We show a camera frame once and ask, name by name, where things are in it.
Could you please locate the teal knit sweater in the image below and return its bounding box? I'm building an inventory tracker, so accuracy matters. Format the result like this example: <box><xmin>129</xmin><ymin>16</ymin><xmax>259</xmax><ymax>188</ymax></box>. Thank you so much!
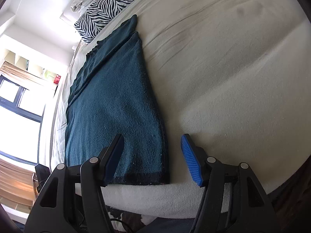
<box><xmin>64</xmin><ymin>15</ymin><xmax>170</xmax><ymax>185</ymax></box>

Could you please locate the dark framed window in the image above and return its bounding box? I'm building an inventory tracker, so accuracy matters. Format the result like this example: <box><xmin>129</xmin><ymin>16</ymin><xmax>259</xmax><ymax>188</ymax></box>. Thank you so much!
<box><xmin>1</xmin><ymin>75</ymin><xmax>44</xmax><ymax>166</ymax></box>

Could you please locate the beige roller blind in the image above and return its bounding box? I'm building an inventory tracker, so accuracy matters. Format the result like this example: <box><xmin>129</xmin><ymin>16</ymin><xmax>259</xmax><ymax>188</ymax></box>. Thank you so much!
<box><xmin>1</xmin><ymin>61</ymin><xmax>44</xmax><ymax>85</ymax></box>

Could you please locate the beige bed sheet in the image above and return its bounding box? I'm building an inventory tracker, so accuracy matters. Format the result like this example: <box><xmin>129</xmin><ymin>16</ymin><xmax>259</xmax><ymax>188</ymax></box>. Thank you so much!
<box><xmin>51</xmin><ymin>0</ymin><xmax>310</xmax><ymax>218</ymax></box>

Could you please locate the zebra print pillow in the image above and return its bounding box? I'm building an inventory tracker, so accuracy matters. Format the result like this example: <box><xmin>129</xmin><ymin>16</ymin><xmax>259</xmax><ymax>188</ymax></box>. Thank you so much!
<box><xmin>74</xmin><ymin>0</ymin><xmax>135</xmax><ymax>44</ymax></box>

